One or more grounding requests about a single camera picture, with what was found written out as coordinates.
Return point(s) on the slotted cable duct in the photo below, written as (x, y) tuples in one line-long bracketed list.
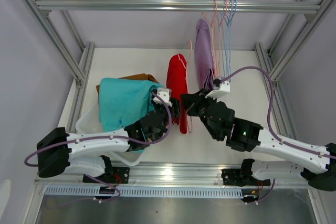
[(137, 191)]

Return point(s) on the blue hanger of teal trousers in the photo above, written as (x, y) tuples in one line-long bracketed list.
[(231, 37)]

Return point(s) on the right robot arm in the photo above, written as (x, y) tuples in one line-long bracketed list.
[(313, 163)]

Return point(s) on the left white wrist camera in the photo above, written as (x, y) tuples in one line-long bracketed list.
[(163, 96)]

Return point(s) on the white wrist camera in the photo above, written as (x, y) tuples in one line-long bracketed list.
[(163, 96), (221, 89)]

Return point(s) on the aluminium hanging rail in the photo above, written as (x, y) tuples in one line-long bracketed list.
[(181, 6)]

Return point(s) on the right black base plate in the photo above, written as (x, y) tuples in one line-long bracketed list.
[(241, 178)]

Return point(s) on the red trousers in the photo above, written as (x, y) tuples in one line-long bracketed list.
[(176, 81)]

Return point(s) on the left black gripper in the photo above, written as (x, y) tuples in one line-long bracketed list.
[(175, 106)]

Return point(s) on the teal trousers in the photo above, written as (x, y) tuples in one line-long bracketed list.
[(122, 102)]

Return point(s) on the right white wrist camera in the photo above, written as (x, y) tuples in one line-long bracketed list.
[(221, 89)]

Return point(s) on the lilac trousers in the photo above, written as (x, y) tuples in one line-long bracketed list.
[(203, 56)]

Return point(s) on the white plastic basket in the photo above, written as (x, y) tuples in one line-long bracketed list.
[(89, 123)]

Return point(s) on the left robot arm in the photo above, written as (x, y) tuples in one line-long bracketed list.
[(90, 154)]

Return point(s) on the blue hanger of brown trousers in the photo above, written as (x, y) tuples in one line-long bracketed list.
[(223, 30)]

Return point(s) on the pink hanger of yellow trousers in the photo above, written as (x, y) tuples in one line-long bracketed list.
[(220, 17)]

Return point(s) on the pink hanger of lilac trousers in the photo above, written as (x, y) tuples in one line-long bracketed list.
[(212, 29)]

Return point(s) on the brown trousers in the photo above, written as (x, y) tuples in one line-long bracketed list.
[(139, 77)]

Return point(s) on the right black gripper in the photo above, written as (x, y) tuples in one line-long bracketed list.
[(197, 99)]

